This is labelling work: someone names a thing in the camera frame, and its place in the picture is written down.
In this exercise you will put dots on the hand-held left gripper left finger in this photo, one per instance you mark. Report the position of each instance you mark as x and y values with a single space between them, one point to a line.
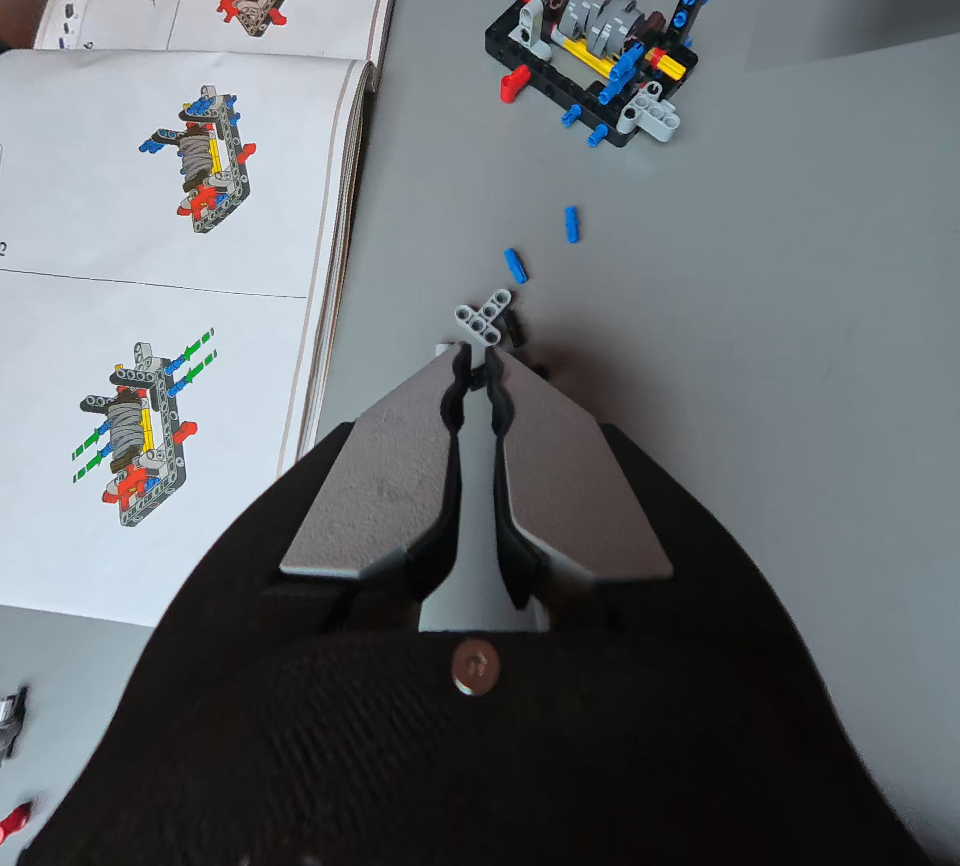
375 491

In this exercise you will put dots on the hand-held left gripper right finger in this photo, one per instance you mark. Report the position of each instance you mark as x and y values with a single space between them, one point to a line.
577 491

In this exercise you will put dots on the black lego pin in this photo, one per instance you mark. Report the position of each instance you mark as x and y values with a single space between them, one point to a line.
514 327

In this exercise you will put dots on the grey T-shaped lego beam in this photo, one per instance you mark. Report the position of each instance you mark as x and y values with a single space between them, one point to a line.
487 314

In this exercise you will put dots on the blue lego pin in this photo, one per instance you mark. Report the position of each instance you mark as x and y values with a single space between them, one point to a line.
572 223
516 264

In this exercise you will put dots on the pile of loose lego pieces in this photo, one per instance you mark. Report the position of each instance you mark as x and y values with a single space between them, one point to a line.
11 723

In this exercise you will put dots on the white instruction booklet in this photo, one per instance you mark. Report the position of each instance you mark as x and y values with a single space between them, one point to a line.
150 205

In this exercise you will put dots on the lego engine frame assembly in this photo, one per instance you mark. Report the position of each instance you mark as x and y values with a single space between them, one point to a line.
600 18

